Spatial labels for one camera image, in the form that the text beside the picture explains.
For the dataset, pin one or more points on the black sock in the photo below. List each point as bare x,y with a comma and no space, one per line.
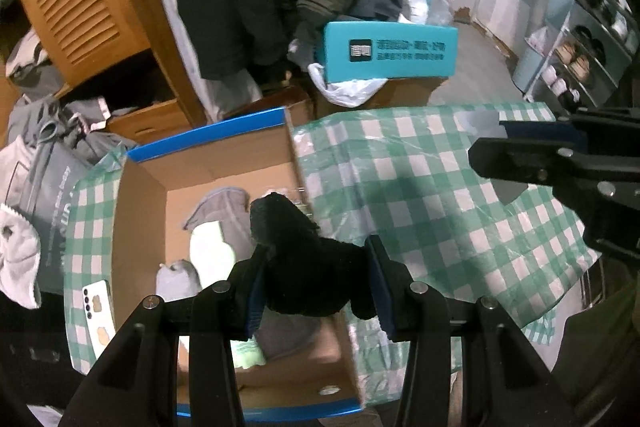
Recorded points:
306,273

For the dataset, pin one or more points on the blue cardboard box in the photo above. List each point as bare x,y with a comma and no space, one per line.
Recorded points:
188,197

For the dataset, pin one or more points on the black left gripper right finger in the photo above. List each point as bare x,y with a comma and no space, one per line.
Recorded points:
412,312

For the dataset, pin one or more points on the light green plastic bag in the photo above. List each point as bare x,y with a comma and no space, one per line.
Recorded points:
247,354

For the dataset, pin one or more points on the white plastic bag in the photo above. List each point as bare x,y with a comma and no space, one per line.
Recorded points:
347,94

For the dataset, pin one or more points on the white smartphone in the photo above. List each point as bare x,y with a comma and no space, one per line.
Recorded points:
99,316

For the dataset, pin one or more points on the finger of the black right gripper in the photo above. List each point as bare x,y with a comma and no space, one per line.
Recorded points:
530,135
524,160

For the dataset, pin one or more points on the shoe rack with shoes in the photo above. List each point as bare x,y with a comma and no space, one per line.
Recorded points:
580,65

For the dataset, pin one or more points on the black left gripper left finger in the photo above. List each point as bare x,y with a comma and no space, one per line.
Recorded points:
227,310

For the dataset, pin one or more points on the grey sock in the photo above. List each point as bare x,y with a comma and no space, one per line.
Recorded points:
177,281

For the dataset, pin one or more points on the white grey cloth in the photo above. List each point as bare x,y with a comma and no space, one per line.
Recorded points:
220,235

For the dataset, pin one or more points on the brown cardboard box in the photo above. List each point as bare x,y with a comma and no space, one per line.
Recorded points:
306,102

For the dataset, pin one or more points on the grey clothes pile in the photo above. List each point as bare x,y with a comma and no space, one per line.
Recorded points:
49,148

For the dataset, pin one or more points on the wooden louvered cabinet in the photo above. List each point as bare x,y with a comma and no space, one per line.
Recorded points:
122,50

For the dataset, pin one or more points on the green white checkered tablecloth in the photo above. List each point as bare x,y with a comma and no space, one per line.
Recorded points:
400,173

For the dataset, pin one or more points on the teal shoe box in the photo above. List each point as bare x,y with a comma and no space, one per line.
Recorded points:
366,49

